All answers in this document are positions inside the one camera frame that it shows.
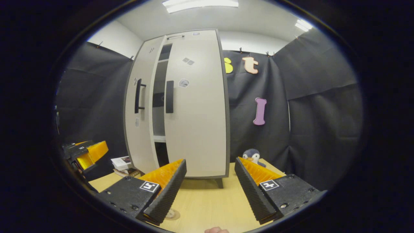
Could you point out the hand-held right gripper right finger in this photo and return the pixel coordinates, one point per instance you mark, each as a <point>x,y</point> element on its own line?
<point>255,197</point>

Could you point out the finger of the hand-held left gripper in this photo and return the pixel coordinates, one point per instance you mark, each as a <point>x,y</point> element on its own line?
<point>93,153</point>

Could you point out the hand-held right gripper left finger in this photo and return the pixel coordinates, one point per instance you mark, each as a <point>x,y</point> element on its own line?
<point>168,197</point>

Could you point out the round cork coaster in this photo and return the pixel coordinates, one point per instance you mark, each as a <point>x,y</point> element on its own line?
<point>174,215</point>

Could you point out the white cabinet door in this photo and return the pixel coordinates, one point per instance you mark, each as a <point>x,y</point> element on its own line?
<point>142,136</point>
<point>197,123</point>

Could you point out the white cabinet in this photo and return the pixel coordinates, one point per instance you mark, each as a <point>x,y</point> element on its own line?
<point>159,123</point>

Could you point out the white book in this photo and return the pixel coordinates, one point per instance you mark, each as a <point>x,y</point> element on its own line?
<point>121,162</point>

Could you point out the brown book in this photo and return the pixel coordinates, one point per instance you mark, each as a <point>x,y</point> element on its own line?
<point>129,172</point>

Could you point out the penguin plush toy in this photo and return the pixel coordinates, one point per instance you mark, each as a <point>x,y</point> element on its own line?
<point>252,156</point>

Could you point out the black backdrop cloth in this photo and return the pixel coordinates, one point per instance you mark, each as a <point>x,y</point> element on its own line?
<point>323,129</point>

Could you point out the small ceiling light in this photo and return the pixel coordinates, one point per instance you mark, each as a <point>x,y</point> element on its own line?
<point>304,25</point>

